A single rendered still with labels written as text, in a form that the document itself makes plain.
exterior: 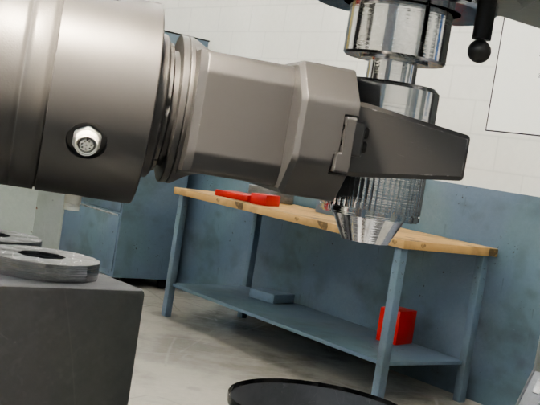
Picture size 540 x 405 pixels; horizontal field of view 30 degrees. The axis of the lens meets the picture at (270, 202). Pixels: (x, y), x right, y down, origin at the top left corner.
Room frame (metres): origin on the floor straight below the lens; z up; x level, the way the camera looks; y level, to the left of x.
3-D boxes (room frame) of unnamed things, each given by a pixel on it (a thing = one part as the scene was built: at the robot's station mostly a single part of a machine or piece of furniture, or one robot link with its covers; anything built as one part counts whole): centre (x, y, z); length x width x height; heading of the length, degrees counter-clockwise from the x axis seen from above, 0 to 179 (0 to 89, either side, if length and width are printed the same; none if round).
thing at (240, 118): (0.44, 0.04, 1.24); 0.13 x 0.12 x 0.10; 13
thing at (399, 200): (0.46, -0.05, 1.23); 0.05 x 0.05 x 0.05
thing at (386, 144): (0.43, -0.05, 1.24); 0.06 x 0.02 x 0.03; 103
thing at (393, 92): (0.46, -0.05, 1.26); 0.05 x 0.05 x 0.01
